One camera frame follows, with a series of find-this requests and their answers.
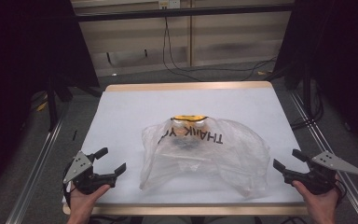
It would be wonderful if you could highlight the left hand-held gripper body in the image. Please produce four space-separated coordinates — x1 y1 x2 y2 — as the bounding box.
62 150 117 196

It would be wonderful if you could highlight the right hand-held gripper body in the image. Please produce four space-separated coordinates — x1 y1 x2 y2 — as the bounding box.
282 150 358 196

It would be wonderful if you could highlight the clear plastic bag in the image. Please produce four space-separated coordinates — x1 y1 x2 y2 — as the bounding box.
138 117 271 201

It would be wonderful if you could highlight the dark label tea bottle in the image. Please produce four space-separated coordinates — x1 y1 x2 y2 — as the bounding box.
188 115 211 147

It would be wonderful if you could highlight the person's right hand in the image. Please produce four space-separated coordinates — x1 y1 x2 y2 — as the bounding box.
291 179 340 224

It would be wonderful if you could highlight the person's left hand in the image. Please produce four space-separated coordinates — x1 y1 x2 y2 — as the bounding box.
66 183 112 224

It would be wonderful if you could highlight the black stand leg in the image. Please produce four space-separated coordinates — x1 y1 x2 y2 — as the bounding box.
46 74 61 133
301 63 314 126

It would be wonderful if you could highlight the black curtain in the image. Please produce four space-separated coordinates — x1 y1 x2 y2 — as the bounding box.
273 0 358 157
0 0 101 200

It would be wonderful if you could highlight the black horizontal bar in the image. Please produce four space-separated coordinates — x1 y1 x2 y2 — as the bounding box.
74 3 296 22

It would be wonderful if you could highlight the white power outlet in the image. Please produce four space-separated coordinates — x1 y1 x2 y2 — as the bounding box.
158 0 182 10

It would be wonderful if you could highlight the metal floor rail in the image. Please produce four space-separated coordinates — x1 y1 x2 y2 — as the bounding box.
5 114 67 224
288 90 358 224

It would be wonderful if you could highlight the black wall cable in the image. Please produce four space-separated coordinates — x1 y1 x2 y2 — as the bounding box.
161 16 278 82

